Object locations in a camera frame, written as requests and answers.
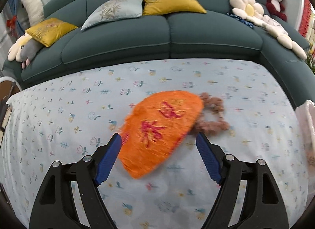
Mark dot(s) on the teal green sofa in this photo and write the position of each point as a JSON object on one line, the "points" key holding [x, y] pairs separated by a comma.
{"points": [[178, 35]]}

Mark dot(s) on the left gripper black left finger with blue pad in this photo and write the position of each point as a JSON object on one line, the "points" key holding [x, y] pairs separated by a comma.
{"points": [[54, 206]]}

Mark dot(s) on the large orange paper decoration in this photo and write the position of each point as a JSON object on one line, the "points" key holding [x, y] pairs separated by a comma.
{"points": [[155, 128]]}

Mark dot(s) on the brown fuzzy scrunchie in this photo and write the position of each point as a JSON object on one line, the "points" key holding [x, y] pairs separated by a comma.
{"points": [[211, 121]]}

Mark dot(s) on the grey and white plush toy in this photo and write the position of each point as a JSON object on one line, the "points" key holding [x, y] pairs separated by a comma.
{"points": [[24, 50]]}

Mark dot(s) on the blue beaded item on sofa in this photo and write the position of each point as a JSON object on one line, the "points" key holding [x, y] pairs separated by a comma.
{"points": [[238, 18]]}

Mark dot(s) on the pink white folded cloth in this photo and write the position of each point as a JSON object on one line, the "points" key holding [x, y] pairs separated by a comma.
{"points": [[305, 115]]}

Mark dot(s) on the white daisy flower pillow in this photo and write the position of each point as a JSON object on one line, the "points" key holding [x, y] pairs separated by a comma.
{"points": [[247, 9]]}

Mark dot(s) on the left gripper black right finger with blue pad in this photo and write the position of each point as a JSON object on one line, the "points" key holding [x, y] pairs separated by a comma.
{"points": [[263, 205]]}

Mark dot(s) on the white alpaca plush toy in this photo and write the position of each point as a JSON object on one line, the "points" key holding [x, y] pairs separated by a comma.
{"points": [[35, 11]]}

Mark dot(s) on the floral light blue tablecloth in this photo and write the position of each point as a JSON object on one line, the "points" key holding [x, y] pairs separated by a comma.
{"points": [[69, 117]]}

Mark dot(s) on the light blue embroidered cushion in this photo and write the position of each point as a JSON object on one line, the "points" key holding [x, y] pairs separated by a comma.
{"points": [[114, 10]]}

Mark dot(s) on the yellow embroidered cushion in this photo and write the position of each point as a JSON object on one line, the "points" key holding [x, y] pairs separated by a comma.
{"points": [[49, 31], [161, 7]]}

